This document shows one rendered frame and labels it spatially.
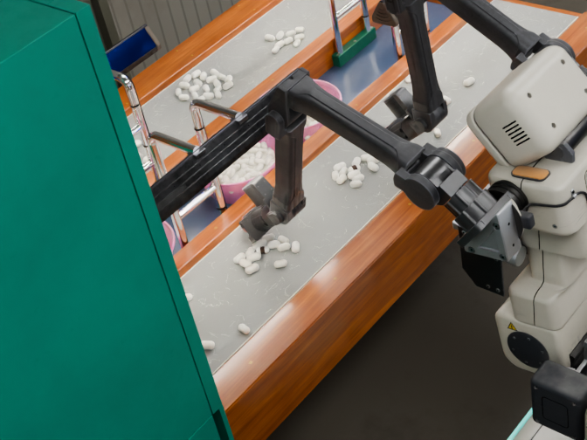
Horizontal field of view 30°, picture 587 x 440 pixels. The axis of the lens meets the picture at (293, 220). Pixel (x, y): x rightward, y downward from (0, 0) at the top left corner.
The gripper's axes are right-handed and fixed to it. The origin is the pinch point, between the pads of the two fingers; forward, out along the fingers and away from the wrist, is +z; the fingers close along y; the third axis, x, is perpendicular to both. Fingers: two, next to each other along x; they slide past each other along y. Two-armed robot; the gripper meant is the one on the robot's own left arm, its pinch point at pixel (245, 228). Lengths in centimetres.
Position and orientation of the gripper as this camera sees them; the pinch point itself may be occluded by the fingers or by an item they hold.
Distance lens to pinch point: 285.2
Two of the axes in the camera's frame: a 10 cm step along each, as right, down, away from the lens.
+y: -6.3, 5.8, -5.2
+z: -4.8, 2.4, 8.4
